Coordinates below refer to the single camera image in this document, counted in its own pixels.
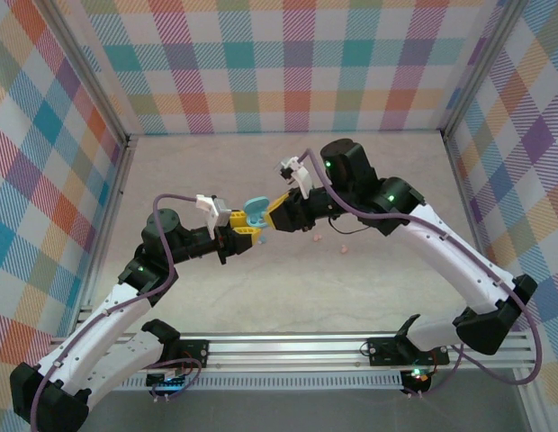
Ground blue earbud charging case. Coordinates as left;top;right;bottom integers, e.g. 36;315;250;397
242;195;271;229

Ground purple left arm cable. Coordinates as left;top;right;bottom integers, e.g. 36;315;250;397
30;193;202;432

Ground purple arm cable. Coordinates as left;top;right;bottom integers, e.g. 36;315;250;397
30;193;202;432
299;148;545;400

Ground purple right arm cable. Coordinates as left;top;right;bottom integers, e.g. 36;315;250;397
299;148;545;400

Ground aluminium side rail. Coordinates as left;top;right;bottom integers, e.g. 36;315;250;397
74;134;140;319
440;130;545;432

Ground thin black gripper wire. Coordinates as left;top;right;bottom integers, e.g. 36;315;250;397
327;214;368;236

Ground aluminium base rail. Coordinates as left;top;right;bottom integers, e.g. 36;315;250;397
112;331;539;374

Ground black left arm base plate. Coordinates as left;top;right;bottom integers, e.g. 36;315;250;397
164;339;212;368

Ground white slotted cable duct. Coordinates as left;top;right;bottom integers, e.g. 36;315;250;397
98;373;404;392

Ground aluminium corner post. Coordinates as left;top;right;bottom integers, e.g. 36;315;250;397
33;0;140;145
440;0;532;143

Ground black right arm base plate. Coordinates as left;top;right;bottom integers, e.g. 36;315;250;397
367;337;450;366

